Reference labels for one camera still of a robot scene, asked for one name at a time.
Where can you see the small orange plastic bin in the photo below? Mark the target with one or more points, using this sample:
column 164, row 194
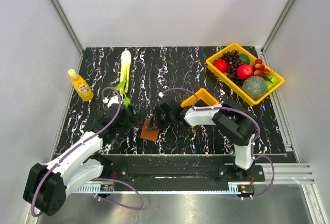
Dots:
column 199, row 99

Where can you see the dark purple grape bunch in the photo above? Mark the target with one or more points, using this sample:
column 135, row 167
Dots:
column 233, row 60

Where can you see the large yellow fruit tray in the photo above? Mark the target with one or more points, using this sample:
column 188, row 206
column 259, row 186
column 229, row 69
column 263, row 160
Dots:
column 238, row 90

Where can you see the red apple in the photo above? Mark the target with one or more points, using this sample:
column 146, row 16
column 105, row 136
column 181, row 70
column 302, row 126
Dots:
column 221, row 65

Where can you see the dark green avocado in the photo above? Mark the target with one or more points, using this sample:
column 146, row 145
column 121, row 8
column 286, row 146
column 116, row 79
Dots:
column 244, row 58

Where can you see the green apple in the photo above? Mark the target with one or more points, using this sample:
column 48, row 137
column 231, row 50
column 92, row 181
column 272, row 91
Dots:
column 271, row 82

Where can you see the brown leather card holder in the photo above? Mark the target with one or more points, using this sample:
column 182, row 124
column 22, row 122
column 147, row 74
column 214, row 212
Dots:
column 150, row 135

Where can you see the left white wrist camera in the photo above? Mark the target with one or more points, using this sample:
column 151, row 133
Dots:
column 111, row 101

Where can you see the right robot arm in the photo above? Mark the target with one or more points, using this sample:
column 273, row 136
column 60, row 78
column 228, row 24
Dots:
column 233, row 121

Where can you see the red pomegranate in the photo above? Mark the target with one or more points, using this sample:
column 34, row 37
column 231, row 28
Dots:
column 244, row 72

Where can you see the yellow juice bottle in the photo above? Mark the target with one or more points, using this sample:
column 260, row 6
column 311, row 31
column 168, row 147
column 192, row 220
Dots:
column 80, row 85

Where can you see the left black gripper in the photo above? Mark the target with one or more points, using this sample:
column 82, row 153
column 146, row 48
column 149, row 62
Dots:
column 133, row 120

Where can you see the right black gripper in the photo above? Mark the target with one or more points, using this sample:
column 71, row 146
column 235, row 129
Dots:
column 155, row 122

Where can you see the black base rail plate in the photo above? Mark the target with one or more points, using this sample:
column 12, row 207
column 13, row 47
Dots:
column 218, row 167

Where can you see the red lychee cluster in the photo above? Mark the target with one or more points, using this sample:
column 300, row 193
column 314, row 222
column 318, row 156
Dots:
column 259, row 69

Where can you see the green netted melon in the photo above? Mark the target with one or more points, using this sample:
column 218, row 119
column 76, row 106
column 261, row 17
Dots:
column 255, row 87

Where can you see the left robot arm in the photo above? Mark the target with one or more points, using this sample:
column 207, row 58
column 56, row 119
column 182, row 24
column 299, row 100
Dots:
column 49, row 185

